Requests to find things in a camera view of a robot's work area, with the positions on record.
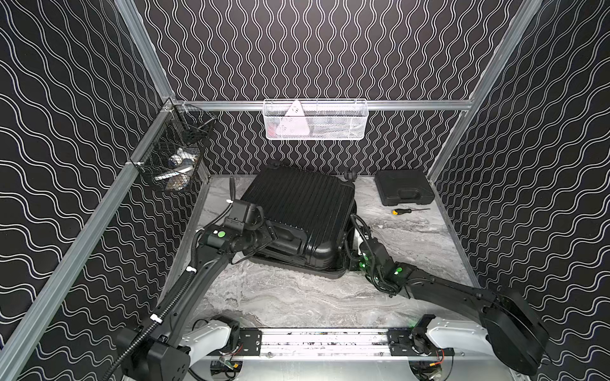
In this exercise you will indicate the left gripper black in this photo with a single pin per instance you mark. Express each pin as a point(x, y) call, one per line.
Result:
point(262, 231)

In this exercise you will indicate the black hard-shell suitcase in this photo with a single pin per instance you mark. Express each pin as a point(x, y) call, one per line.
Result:
point(310, 212)

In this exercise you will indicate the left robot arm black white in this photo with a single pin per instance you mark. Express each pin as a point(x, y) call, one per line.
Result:
point(156, 351)

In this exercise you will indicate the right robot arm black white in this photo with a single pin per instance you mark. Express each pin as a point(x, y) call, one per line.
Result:
point(517, 335)

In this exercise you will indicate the yellow black screwdriver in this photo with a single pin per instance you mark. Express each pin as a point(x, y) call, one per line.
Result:
point(402, 211)

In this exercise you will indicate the black plastic tool case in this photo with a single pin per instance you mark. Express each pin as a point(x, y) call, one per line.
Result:
point(403, 186)

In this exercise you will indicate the silver items in mesh basket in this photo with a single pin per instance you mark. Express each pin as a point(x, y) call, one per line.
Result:
point(181, 169)

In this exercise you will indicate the pink triangle card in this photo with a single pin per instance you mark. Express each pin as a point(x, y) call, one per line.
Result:
point(294, 124)

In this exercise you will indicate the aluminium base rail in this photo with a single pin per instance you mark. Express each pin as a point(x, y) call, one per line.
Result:
point(443, 339)

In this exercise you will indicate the black wire mesh basket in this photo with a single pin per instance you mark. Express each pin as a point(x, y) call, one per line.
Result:
point(185, 127)

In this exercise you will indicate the clear wall basket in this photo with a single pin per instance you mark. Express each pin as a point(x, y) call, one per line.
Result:
point(330, 119)

